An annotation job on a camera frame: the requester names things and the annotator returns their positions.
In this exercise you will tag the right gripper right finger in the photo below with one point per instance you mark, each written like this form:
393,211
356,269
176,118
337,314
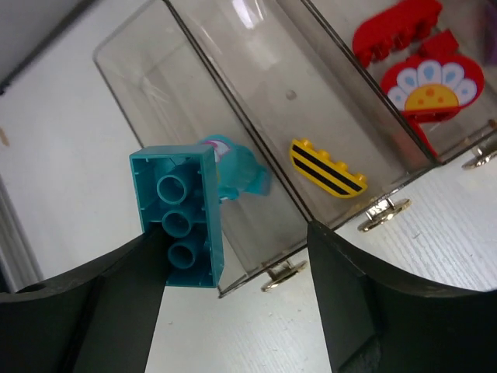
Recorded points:
379,318

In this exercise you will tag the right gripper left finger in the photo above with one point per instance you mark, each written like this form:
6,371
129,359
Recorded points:
98,317

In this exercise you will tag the teal base lego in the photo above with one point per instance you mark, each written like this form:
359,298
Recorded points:
176,192

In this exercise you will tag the yellow lego plate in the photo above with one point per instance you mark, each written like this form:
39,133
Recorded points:
332,177

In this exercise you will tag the teal frog lego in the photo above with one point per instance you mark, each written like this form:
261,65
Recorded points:
238,170

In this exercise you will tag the red round lego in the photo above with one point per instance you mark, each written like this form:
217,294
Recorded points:
428,90

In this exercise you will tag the red arch lego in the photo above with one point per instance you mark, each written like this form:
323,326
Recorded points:
394,29

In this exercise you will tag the small red lego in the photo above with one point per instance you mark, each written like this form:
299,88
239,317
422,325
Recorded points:
440,44

